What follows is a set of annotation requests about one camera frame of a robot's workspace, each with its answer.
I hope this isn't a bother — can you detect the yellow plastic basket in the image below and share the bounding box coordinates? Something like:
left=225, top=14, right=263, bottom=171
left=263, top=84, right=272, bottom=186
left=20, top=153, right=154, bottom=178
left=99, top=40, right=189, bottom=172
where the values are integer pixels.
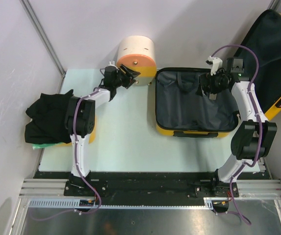
left=56, top=118, right=97, bottom=147

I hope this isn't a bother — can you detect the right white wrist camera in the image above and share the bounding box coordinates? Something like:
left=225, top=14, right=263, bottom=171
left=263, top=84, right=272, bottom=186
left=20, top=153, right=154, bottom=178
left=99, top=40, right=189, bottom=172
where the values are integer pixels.
left=206, top=56, right=223, bottom=76

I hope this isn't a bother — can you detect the silver metal padlock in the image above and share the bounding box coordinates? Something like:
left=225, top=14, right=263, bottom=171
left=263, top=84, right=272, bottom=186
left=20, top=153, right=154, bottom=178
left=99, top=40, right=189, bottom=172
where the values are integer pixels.
left=209, top=93, right=217, bottom=100

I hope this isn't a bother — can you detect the black garment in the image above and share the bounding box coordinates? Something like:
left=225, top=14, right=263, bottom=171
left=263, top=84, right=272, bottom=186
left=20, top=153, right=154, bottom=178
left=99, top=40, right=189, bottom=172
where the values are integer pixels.
left=25, top=89, right=74, bottom=144

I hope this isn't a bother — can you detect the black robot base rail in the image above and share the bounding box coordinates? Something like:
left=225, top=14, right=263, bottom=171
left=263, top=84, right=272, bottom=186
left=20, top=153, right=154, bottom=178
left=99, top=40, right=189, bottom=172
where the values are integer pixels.
left=33, top=172, right=268, bottom=205

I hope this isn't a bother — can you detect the white slotted cable duct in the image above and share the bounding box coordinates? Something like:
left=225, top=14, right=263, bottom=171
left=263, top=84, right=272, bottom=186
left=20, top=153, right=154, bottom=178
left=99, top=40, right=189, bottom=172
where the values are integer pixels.
left=28, top=198, right=230, bottom=210

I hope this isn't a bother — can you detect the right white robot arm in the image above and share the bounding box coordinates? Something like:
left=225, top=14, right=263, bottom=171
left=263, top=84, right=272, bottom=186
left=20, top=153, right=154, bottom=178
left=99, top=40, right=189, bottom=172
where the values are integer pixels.
left=197, top=56, right=277, bottom=196

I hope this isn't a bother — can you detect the pastel round drawer box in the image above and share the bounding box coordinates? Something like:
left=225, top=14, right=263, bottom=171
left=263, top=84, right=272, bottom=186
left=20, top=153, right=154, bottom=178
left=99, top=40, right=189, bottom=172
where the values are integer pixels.
left=116, top=35, right=157, bottom=86

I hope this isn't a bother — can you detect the yellow Pikachu suitcase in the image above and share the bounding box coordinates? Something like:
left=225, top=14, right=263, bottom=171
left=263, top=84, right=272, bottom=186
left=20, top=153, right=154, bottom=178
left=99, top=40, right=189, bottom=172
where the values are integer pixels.
left=155, top=10, right=281, bottom=138

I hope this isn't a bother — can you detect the green white patterned towel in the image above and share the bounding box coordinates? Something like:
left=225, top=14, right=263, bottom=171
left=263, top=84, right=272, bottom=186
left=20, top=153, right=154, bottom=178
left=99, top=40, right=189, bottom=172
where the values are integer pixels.
left=32, top=142, right=63, bottom=150

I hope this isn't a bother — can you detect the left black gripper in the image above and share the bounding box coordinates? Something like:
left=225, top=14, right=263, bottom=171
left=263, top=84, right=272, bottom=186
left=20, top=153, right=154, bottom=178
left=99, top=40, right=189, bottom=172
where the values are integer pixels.
left=113, top=64, right=141, bottom=89

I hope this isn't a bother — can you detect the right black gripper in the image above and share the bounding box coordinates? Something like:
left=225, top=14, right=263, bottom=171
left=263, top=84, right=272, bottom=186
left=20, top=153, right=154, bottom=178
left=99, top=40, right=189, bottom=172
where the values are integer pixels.
left=196, top=69, right=229, bottom=97

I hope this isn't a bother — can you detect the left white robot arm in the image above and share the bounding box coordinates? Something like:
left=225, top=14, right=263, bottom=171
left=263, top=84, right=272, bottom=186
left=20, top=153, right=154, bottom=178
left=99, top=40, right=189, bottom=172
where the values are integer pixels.
left=65, top=63, right=141, bottom=178

